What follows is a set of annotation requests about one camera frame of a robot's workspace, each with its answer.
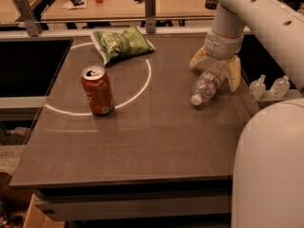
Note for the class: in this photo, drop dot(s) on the small clear bottle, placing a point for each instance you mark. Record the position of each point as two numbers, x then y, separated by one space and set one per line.
257 87
280 87

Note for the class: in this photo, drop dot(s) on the black mesh cup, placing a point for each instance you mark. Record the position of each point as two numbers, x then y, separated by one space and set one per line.
211 4

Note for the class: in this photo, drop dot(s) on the middle metal rail bracket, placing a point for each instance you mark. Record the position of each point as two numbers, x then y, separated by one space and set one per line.
150 16

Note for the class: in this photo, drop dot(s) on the clear plastic water bottle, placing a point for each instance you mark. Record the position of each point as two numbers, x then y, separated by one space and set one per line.
208 83

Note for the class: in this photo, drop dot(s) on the green chip bag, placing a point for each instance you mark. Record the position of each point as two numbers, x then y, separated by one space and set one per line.
115 46

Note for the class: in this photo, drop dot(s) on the red soda can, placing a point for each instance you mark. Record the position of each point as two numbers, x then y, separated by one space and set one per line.
97 89

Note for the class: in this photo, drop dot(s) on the wooden background desk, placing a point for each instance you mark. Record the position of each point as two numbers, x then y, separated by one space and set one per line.
127 10

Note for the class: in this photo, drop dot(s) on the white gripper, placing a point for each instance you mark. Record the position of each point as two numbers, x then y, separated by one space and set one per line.
222 47

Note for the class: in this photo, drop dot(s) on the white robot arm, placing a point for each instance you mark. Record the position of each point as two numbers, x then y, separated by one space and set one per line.
268 174

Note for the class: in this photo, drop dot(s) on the left metal rail bracket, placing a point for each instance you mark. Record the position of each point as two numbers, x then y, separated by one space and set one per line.
32 26

